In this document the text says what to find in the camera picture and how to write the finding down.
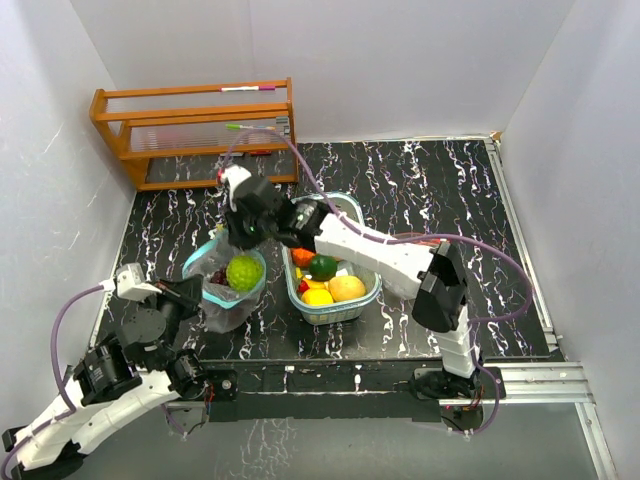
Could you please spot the pink white marker pen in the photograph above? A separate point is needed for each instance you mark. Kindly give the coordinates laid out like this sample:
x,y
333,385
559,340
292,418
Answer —
x,y
248,88

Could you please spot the light blue plastic basket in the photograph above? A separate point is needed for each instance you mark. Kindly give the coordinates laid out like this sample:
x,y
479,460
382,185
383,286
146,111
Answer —
x,y
341,311

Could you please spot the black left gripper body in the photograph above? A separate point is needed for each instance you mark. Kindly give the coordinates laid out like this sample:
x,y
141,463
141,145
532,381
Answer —
x,y
181,302

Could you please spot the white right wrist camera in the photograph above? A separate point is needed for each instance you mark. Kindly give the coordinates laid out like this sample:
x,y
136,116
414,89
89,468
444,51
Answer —
x,y
231,177

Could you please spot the blue zipper clear bag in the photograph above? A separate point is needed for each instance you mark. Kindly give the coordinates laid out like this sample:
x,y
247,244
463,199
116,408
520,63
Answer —
x,y
224,309

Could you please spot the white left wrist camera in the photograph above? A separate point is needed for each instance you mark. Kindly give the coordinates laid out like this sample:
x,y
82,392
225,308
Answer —
x,y
129,283

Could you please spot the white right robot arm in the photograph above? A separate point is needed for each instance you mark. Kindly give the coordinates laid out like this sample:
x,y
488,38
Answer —
x,y
432,278

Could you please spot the wooden shelf rack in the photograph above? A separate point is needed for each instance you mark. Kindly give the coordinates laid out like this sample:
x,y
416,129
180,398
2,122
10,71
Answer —
x,y
151,130

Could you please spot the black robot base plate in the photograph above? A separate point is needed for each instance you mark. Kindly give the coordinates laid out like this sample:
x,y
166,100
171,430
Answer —
x,y
320,390

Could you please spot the orange pumpkin toy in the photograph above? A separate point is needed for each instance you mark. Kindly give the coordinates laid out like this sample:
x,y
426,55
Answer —
x,y
302,257

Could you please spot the red zipper clear bag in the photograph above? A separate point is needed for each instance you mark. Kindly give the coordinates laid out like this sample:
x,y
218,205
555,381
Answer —
x,y
406,261

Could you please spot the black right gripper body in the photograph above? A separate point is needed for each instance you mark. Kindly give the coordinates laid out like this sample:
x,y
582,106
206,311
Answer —
x,y
247,230

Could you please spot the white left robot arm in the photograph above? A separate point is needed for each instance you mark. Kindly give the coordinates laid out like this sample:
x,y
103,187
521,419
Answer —
x,y
130,372

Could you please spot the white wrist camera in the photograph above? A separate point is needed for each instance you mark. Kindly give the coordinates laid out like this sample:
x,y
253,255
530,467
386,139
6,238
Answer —
x,y
129,283
231,177

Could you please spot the dark red grape bunch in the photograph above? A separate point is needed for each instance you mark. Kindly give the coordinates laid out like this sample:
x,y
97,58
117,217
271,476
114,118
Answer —
x,y
219,277

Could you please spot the yellow lemon fruit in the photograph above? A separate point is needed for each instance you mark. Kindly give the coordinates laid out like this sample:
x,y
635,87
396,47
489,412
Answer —
x,y
317,297

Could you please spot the green capped marker pen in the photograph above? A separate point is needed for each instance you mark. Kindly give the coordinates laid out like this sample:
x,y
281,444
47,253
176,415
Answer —
x,y
233,126

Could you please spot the aluminium frame rail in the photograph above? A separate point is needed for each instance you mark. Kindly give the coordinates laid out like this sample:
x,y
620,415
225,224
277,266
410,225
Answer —
x,y
549,382

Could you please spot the green bumpy fruit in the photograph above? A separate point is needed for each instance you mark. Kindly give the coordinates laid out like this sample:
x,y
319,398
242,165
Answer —
x,y
243,273

